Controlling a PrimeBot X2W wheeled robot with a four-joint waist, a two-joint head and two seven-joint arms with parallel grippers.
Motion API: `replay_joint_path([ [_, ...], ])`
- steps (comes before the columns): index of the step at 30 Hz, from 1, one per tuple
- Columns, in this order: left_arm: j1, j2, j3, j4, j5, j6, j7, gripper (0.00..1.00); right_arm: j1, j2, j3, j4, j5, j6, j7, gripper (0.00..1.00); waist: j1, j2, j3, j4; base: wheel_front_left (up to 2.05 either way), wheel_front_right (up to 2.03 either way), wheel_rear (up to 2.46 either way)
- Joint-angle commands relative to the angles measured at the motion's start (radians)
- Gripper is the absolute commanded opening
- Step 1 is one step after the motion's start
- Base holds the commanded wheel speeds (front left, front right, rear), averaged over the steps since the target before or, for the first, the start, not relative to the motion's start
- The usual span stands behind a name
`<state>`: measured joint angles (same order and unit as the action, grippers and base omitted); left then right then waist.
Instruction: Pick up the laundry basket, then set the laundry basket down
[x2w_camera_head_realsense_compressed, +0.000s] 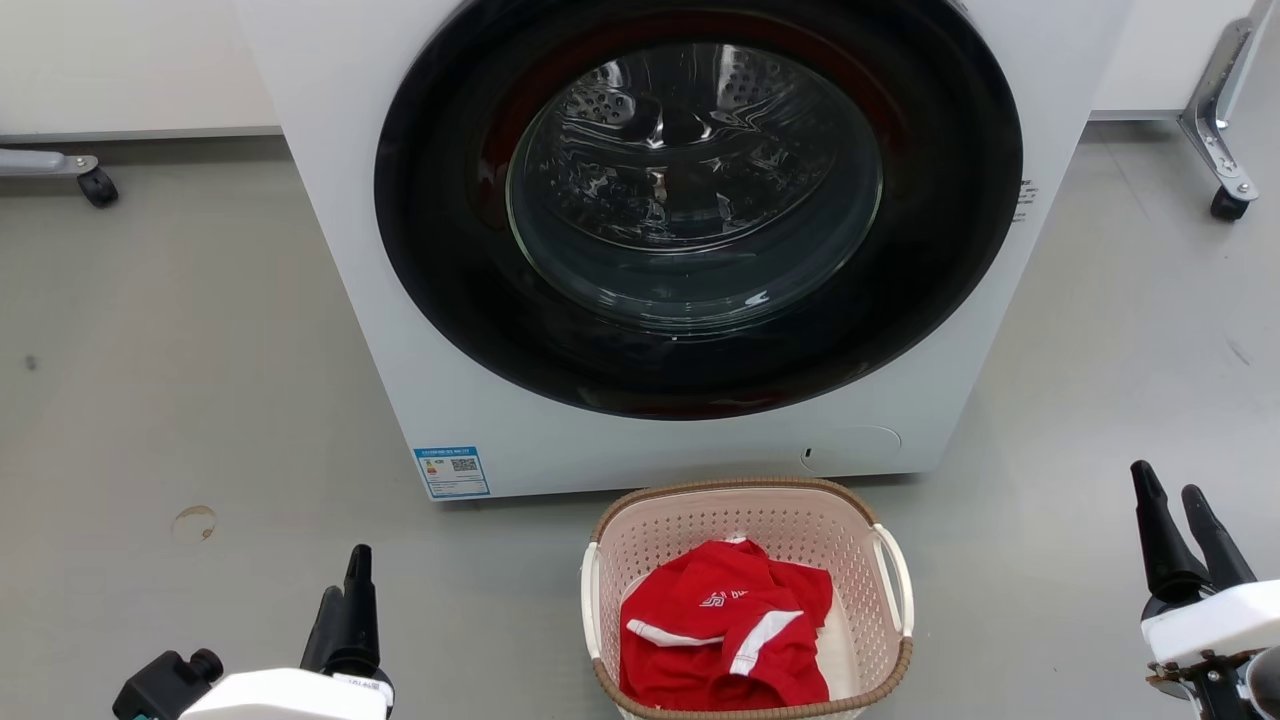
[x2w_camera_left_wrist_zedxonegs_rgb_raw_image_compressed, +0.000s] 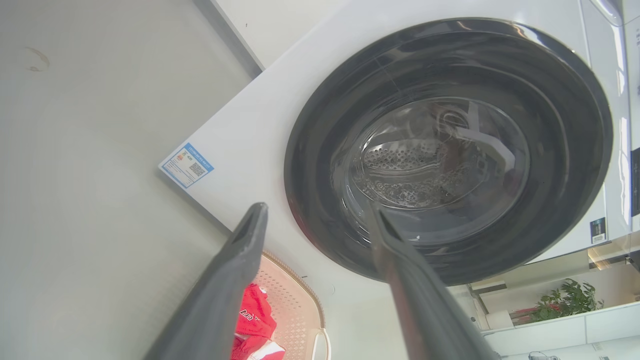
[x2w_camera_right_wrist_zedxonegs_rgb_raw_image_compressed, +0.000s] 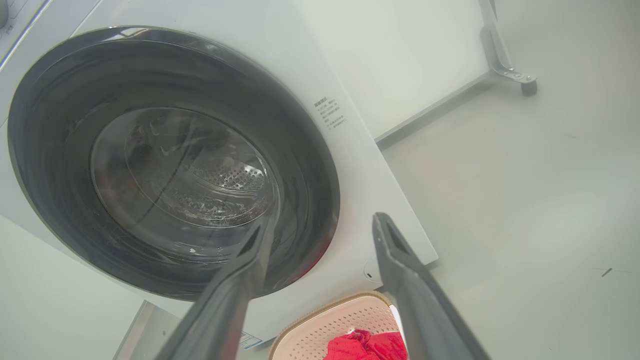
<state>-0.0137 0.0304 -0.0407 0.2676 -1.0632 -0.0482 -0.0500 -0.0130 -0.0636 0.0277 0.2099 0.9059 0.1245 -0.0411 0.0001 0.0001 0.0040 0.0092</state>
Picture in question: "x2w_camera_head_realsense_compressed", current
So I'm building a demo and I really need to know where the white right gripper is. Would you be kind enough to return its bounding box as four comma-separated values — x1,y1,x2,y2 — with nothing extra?
1130,459,1280,668

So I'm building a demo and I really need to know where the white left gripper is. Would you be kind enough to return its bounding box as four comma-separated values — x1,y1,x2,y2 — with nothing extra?
178,544,394,720

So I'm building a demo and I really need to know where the beige plastic laundry basket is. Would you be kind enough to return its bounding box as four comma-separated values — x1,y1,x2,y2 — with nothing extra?
580,477,916,720

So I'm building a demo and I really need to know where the blue energy label sticker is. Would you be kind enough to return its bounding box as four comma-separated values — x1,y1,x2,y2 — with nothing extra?
414,446,492,500

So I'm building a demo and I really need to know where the round filter cover panel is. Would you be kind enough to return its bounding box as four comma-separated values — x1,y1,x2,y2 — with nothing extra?
800,426,903,476

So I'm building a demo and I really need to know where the black round washer door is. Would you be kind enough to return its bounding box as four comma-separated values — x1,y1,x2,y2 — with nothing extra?
374,0,1024,421

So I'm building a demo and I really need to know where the red sports shirt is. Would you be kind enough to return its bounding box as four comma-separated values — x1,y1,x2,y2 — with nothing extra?
619,538,835,711

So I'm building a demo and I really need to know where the white front-load washing machine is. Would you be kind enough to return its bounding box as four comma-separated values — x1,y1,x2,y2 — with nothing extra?
232,0,1136,501

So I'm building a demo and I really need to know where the grey leg with black caster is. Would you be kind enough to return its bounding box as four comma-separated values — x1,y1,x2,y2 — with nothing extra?
0,148,120,210

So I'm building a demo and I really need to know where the metal frame leg with caster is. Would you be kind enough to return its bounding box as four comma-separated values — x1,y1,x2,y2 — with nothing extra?
1176,0,1280,223

